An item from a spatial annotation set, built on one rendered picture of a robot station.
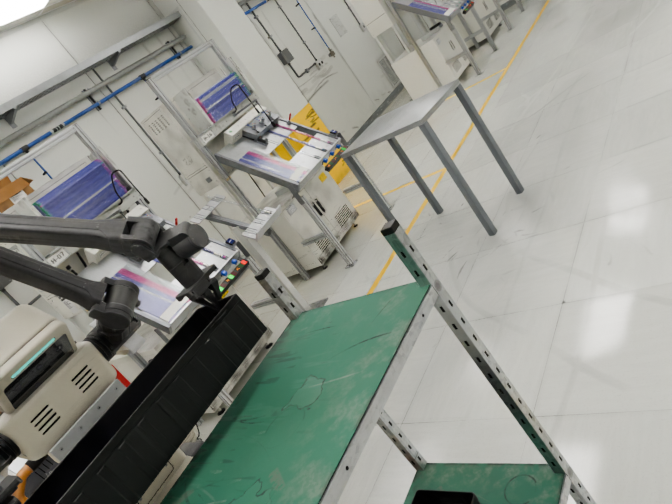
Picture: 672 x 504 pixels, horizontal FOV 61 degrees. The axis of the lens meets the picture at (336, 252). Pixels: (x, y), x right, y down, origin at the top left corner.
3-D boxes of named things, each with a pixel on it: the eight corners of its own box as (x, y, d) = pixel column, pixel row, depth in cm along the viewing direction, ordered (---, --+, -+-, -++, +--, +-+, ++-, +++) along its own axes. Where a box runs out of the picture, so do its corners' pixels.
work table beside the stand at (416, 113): (495, 235, 327) (420, 119, 302) (408, 252, 382) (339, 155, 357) (524, 189, 351) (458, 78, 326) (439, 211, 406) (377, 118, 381)
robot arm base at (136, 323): (116, 309, 157) (84, 340, 149) (114, 291, 151) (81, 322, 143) (142, 324, 156) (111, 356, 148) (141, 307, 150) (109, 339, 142)
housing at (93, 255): (152, 224, 378) (149, 207, 368) (99, 271, 345) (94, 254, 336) (142, 220, 380) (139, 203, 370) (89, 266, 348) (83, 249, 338)
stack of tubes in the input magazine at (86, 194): (129, 190, 363) (99, 156, 355) (69, 238, 330) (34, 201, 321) (120, 196, 372) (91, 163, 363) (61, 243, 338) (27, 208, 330)
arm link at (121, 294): (105, 306, 149) (100, 323, 146) (101, 282, 142) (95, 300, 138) (142, 310, 151) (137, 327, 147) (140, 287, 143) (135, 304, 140)
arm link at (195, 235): (136, 221, 128) (126, 250, 122) (169, 196, 122) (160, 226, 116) (179, 248, 134) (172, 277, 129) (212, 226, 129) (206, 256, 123)
